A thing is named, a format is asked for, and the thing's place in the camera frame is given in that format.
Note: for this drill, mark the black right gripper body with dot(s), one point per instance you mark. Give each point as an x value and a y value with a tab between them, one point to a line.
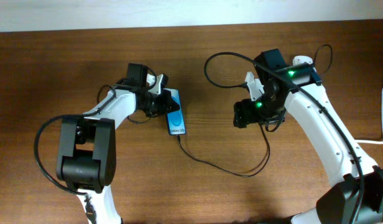
258	111

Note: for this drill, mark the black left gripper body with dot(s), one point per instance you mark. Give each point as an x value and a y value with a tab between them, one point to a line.
155	104

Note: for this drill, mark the blue smartphone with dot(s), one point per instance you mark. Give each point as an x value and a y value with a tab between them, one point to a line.
175	119

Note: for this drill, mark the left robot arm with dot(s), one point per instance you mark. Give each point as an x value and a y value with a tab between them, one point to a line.
86	159

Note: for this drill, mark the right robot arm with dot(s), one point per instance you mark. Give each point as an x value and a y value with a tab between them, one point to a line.
356	193

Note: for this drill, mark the white power strip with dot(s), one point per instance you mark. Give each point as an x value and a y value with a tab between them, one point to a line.
303	60

